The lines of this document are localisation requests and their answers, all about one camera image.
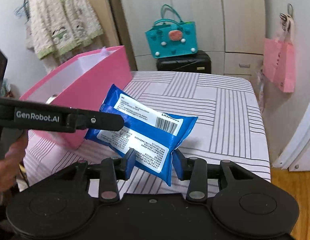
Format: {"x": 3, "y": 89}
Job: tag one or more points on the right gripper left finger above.
{"x": 113, "y": 170}

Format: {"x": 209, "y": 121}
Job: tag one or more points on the teal felt handbag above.
{"x": 171, "y": 36}

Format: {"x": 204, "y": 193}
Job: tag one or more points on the pink storage box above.
{"x": 81, "y": 83}

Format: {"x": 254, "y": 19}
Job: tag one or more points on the blue wet wipes pack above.
{"x": 154, "y": 135}

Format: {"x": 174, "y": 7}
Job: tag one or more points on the black suitcase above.
{"x": 192, "y": 63}

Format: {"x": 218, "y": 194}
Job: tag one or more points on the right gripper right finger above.
{"x": 194, "y": 170}

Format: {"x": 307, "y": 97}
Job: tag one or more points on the pink paper bag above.
{"x": 279, "y": 64}

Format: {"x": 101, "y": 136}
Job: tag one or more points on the cream knitted sweater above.
{"x": 59, "y": 26}

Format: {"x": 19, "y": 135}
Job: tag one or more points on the wardrobe cabinet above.
{"x": 231, "y": 32}

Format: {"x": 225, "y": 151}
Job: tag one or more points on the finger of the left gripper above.
{"x": 85, "y": 119}

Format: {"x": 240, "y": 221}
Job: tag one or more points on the person's left hand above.
{"x": 9, "y": 166}

